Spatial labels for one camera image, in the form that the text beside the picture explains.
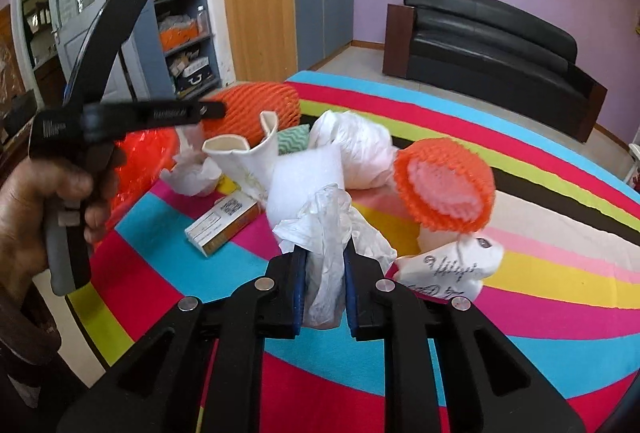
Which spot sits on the red trash bin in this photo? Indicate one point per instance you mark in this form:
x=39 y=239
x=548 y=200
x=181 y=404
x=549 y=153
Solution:
x=145 y=163

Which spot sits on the black case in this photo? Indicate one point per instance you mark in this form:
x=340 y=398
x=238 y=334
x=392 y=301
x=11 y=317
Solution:
x=197 y=80

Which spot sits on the clear plastic bag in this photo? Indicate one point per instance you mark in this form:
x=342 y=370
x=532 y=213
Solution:
x=325 y=238

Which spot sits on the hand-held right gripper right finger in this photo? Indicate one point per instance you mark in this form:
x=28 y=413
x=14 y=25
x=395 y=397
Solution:
x=350 y=288

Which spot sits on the black leather sofa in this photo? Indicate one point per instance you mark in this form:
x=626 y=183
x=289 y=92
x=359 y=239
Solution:
x=480 y=43

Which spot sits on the white printed paper wrapper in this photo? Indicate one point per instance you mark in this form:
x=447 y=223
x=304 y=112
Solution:
x=450 y=268

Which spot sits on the person's left hand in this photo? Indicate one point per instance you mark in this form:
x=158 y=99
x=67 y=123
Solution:
x=25 y=223

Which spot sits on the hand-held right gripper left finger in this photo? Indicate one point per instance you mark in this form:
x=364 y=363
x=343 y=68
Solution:
x=298 y=288

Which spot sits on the white foam block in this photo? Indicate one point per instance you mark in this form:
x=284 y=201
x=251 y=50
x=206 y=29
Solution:
x=305 y=178

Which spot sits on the crushed white paper cup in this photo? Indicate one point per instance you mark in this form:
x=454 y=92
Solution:
x=250 y=158

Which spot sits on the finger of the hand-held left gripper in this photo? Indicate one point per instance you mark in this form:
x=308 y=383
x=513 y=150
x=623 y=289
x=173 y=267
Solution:
x=160 y=114
x=112 y=48

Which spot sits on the clear plastic bottle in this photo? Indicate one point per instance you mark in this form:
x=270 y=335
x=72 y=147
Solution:
x=202 y=20

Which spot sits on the large orange foam net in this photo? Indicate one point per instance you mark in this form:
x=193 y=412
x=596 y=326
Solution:
x=255 y=100

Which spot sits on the green white cloth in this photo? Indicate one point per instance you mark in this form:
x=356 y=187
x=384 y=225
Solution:
x=292 y=140

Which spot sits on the cardboard boxes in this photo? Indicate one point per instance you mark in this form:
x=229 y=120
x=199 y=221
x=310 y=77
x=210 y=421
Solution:
x=185 y=65

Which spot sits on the small cardboard box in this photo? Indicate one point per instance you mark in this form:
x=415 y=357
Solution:
x=220 y=223

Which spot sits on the colourful striped cloth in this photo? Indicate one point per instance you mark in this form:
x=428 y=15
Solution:
x=525 y=223

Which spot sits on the orange box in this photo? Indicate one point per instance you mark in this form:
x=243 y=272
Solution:
x=177 y=35

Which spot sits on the orange net with pink foam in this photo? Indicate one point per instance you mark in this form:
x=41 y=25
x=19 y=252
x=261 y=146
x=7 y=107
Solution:
x=440 y=183

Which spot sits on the white plastic wrap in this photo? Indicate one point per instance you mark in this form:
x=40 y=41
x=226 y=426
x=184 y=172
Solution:
x=192 y=175

